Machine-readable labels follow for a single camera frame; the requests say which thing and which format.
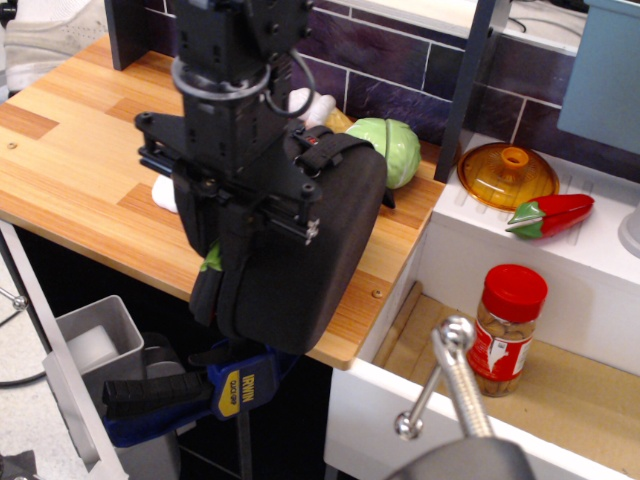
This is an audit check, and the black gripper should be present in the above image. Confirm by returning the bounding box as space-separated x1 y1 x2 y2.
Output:
134 92 321 271

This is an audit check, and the toy fried egg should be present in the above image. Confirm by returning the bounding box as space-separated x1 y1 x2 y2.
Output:
151 175 178 214

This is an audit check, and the white toy garlic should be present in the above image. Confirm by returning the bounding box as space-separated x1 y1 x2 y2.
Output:
289 88 336 128

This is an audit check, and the dark grey shelf post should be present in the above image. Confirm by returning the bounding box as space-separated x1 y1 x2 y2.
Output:
434 0 511 183

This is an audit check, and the green zipper pull tab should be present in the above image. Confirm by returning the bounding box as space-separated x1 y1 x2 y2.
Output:
200 241 223 272

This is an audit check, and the red toy chili pepper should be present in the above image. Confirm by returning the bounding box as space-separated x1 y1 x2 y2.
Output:
506 194 595 240

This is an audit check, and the blue yellow bar clamp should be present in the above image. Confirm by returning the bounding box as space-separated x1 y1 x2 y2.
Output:
102 340 299 447

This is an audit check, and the black zipper bag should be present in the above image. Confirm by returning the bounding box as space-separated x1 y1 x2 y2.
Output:
190 127 387 355

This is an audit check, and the green toy cabbage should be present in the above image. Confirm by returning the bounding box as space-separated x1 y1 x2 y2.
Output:
346 118 421 190

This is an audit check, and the red lid peanut jar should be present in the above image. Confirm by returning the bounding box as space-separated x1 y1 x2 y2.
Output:
467 264 548 397

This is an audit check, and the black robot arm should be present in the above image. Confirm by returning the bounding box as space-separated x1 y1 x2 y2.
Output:
135 1 321 270

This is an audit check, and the orange transparent pot lid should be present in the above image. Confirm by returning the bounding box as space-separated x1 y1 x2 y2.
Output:
457 142 560 212

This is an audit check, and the yellow toy food piece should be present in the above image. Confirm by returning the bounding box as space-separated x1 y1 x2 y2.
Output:
325 108 354 133

